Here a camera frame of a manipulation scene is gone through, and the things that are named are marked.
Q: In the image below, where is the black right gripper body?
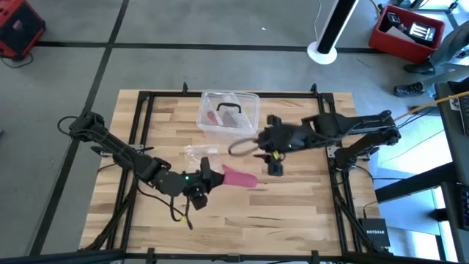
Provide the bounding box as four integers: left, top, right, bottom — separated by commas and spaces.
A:
256, 114, 307, 177

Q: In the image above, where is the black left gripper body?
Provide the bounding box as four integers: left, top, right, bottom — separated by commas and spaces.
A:
182, 156, 221, 211

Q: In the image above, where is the pink elastic bandage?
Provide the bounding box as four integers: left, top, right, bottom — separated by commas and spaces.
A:
221, 164, 259, 188

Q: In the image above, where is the bagged grey bandage roll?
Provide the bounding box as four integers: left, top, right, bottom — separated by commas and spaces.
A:
221, 109, 247, 129

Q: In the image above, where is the bagged red bandage roll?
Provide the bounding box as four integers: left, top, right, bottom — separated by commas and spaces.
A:
204, 109, 221, 128

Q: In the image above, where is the white black floor pole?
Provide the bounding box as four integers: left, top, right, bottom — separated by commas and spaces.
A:
306, 0, 360, 66

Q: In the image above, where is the red plastic crate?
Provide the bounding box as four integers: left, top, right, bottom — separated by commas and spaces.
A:
367, 4, 446, 63

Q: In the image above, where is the small black device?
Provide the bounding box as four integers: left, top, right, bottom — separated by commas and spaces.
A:
384, 11, 402, 27

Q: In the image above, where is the black device with white stripes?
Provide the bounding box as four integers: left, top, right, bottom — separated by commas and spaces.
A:
406, 21, 437, 47

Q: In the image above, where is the black desk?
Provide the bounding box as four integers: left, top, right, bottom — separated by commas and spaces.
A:
375, 78, 469, 264

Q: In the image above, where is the person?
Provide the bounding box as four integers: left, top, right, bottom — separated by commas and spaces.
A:
394, 20, 469, 98

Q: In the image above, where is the red black equipment case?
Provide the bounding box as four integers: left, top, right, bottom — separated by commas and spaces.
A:
0, 0, 47, 59

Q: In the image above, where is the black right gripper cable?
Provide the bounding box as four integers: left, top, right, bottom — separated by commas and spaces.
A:
228, 137, 259, 158

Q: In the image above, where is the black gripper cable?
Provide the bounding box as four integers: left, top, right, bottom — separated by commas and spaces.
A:
135, 183, 194, 231
228, 137, 259, 158

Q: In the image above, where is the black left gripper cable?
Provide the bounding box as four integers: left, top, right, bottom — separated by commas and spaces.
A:
135, 183, 194, 231

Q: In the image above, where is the black aluminium table frame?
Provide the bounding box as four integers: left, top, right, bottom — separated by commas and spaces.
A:
0, 82, 469, 264

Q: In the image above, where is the black Netgear network switch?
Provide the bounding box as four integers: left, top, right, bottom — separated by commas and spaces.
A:
358, 218, 391, 249

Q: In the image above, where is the yellow cable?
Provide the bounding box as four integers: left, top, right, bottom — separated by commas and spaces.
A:
394, 90, 469, 122

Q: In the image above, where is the black floor cable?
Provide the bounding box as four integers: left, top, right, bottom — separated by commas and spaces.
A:
0, 52, 34, 70

